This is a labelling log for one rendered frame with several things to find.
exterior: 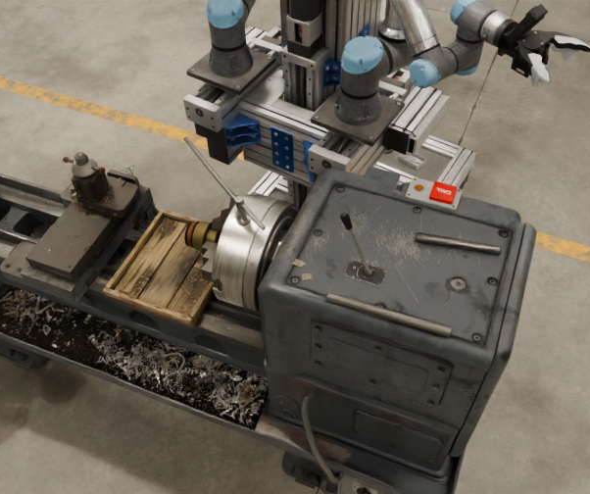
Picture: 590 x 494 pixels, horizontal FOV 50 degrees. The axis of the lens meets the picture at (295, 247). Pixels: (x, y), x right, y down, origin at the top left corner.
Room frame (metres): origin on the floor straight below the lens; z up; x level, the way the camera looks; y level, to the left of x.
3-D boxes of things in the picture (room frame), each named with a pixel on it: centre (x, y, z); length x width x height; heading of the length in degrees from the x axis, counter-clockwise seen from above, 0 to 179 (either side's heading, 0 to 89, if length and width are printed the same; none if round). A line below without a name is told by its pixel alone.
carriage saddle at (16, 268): (1.36, 0.71, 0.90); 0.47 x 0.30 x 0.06; 157
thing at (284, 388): (0.95, -0.26, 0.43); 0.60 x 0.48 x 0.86; 67
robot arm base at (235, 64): (1.86, 0.20, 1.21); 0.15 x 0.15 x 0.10
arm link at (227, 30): (1.87, 0.20, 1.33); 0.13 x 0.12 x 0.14; 168
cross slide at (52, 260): (1.35, 0.66, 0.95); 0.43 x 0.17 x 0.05; 157
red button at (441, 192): (1.12, -0.39, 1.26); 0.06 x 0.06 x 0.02; 67
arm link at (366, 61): (1.59, -0.22, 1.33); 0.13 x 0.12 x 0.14; 125
